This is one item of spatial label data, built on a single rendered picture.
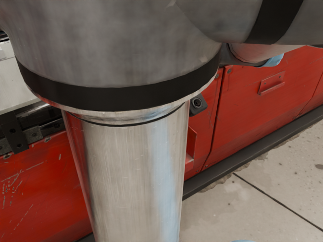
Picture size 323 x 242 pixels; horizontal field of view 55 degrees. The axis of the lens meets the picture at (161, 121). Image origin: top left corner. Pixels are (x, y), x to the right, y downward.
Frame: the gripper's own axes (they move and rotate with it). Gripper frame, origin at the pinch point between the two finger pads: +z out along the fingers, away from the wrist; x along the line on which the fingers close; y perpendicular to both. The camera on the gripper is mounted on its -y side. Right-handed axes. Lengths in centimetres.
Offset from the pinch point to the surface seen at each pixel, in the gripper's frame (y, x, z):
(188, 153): -3.9, -4.4, 12.7
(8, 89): 14.3, 32.2, -15.2
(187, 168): -6.7, -2.2, 15.2
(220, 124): 14, -40, 39
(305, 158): -7, -100, 84
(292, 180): -12, -80, 83
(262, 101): 14, -65, 37
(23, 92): 11.6, 30.0, -15.4
